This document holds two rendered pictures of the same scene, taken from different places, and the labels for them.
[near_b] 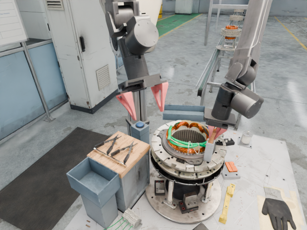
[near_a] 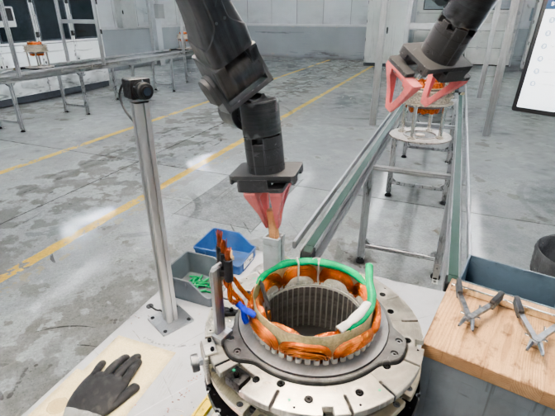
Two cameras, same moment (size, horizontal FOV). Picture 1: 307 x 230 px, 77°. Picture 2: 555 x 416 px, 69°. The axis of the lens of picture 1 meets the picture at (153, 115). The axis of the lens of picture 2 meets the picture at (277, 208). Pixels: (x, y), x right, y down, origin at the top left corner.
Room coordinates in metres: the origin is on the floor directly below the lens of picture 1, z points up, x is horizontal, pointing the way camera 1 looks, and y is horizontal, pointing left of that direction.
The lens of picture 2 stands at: (1.13, -0.20, 1.51)
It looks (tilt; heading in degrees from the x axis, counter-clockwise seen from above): 26 degrees down; 181
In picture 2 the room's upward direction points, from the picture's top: straight up
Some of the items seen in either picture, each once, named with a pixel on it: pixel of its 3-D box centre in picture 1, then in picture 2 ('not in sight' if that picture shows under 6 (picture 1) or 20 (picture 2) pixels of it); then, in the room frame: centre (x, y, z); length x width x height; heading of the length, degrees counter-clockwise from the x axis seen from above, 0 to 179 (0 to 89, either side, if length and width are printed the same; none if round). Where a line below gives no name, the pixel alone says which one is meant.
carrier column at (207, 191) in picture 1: (209, 183); not in sight; (0.57, -0.26, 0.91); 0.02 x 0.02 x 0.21
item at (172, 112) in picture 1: (182, 128); not in sight; (0.96, -0.18, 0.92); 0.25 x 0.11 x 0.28; 85
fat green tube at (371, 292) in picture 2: (172, 129); (364, 295); (0.66, -0.08, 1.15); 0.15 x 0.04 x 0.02; 153
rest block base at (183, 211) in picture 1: (188, 205); not in sight; (0.52, -0.16, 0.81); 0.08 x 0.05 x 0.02; 105
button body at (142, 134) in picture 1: (140, 143); not in sight; (0.85, 0.07, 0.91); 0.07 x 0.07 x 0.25; 48
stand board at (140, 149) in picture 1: (119, 151); (499, 333); (0.63, 0.15, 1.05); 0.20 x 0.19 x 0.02; 147
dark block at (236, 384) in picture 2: not in sight; (238, 378); (0.75, -0.25, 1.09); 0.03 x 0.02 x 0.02; 50
